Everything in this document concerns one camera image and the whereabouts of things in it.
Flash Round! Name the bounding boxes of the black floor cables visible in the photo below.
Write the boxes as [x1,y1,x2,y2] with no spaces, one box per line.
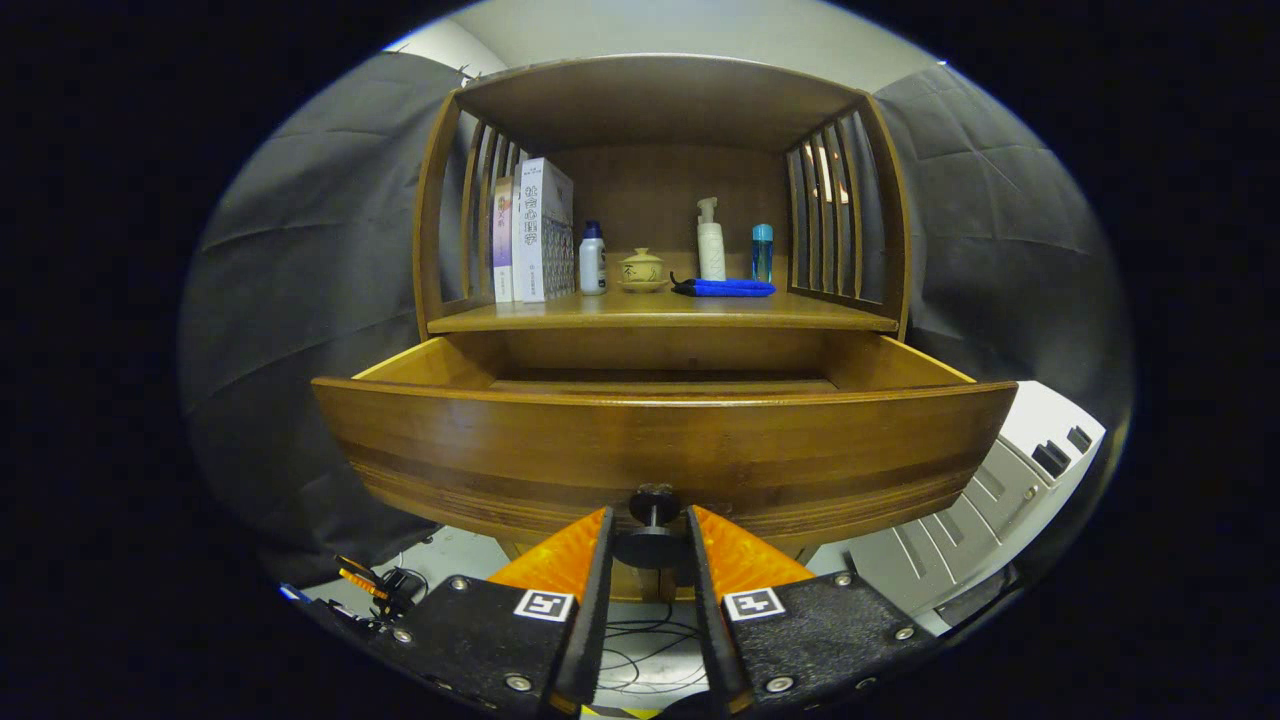
[600,600,711,696]

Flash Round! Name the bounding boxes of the orange black tool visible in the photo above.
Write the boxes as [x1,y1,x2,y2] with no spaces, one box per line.
[335,555,426,631]

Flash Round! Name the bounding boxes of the thick white book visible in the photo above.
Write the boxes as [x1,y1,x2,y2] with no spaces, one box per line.
[513,157,577,304]

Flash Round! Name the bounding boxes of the folded blue cloth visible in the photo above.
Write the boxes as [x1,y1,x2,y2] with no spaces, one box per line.
[670,272,777,299]

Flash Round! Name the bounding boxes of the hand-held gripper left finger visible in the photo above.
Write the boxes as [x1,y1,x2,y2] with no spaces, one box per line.
[385,505,616,716]

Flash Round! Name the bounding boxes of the yellow lidded teacup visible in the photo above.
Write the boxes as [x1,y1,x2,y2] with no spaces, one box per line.
[616,247,669,294]

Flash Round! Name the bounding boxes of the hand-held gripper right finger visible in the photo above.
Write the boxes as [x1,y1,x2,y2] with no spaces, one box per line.
[685,504,936,716]

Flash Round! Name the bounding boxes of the wooden countertop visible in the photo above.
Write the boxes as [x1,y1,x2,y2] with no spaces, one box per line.
[428,285,899,334]

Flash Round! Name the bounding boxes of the brown wooden drawer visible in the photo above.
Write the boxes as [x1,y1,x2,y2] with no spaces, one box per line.
[312,330,1019,571]

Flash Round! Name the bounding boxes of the thin purple book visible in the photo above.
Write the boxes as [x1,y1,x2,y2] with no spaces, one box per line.
[491,177,516,303]

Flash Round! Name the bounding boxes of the white bottle blue cap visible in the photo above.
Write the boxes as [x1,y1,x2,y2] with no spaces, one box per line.
[579,220,608,296]

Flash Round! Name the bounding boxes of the white drawer unit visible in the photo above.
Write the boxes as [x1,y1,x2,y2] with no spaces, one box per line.
[808,380,1108,636]

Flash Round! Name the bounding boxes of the white pump bottle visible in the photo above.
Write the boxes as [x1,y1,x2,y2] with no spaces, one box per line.
[697,197,727,282]

